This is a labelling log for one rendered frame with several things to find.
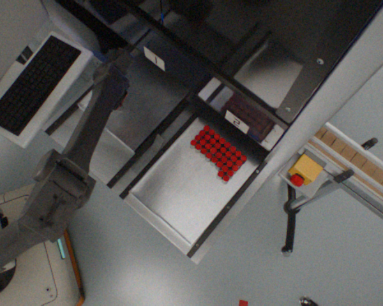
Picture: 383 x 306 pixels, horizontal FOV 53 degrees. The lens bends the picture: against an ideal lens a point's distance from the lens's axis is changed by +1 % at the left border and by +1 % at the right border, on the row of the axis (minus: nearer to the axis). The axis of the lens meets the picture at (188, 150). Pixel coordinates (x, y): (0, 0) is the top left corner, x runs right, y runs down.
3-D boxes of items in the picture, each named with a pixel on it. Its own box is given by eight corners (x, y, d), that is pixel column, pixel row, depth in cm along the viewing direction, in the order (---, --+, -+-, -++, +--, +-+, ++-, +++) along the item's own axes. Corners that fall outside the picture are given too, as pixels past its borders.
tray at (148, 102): (145, 43, 142) (143, 37, 139) (199, 85, 138) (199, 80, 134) (80, 108, 135) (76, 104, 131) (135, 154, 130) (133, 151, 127)
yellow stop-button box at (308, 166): (300, 155, 122) (307, 148, 115) (319, 169, 121) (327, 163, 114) (286, 173, 121) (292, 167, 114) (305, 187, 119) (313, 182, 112)
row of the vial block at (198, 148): (192, 142, 131) (193, 138, 127) (233, 176, 128) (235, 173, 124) (188, 146, 131) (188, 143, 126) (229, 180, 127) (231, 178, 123)
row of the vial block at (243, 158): (205, 128, 133) (206, 123, 128) (246, 161, 129) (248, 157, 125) (201, 132, 132) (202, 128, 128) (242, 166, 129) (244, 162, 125)
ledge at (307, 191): (300, 145, 134) (302, 143, 132) (332, 168, 131) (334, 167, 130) (277, 174, 130) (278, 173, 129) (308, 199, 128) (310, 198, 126)
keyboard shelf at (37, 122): (36, 23, 156) (34, 20, 153) (95, 55, 152) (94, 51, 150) (-37, 113, 144) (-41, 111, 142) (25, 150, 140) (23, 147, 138)
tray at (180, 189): (197, 120, 134) (197, 116, 130) (256, 167, 129) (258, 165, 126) (129, 193, 126) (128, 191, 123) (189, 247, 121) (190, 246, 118)
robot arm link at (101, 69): (96, 71, 98) (121, 94, 101) (125, 39, 100) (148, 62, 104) (85, 73, 108) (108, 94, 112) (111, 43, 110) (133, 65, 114)
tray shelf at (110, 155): (135, 39, 145) (135, 36, 143) (286, 153, 133) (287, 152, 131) (42, 129, 134) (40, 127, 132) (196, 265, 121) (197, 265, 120)
